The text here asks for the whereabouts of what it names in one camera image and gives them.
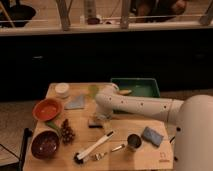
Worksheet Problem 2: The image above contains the wooden black felt eraser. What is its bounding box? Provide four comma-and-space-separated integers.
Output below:
88, 117, 103, 128

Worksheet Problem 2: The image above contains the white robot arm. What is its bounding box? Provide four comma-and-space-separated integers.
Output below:
95, 84, 213, 171

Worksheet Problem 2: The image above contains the orange bowl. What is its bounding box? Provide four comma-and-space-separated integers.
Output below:
32, 98, 62, 121

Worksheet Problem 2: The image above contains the purple bowl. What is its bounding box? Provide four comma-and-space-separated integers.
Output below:
31, 131, 60, 159

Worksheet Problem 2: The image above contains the blue grey cloth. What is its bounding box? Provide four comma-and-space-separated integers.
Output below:
64, 95, 85, 110

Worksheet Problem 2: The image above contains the pale green cup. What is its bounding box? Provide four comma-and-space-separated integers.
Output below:
88, 85, 99, 99

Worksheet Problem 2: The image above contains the bunch of dark grapes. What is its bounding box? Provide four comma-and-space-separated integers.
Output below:
61, 119, 75, 145

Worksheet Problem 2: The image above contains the metal measuring cup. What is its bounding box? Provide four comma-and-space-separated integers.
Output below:
127, 134, 142, 152

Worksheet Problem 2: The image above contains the white black dish brush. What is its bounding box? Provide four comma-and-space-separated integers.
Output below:
74, 131, 114, 164

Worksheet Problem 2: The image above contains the white round container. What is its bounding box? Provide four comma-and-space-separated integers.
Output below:
55, 83, 69, 98

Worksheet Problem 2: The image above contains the green plastic tray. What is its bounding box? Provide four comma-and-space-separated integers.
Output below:
111, 78, 160, 98

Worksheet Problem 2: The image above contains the blue sponge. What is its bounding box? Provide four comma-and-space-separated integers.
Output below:
141, 127, 164, 147

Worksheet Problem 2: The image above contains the green vegetable toy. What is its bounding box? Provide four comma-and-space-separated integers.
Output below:
45, 121, 61, 136

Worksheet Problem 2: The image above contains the black stand left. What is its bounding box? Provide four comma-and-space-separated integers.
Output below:
0, 128, 33, 171

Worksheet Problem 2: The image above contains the dark round stool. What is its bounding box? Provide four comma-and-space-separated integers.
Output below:
0, 4, 36, 27

